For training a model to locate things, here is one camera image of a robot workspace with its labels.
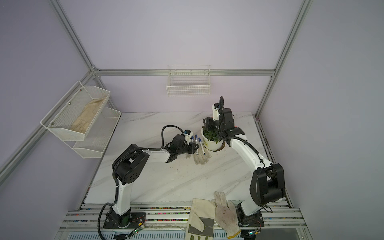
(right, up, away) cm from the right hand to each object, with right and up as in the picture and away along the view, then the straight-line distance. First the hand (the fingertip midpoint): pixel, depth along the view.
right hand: (205, 119), depth 84 cm
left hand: (-5, -17, +13) cm, 22 cm away
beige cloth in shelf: (-66, -2, -8) cm, 67 cm away
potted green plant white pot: (+4, -12, +4) cm, 14 cm away
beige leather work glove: (-3, -53, -12) cm, 55 cm away
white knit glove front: (+9, -49, -10) cm, 51 cm away
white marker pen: (-6, -13, +12) cm, 18 cm away
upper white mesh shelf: (-69, -3, -17) cm, 71 cm away
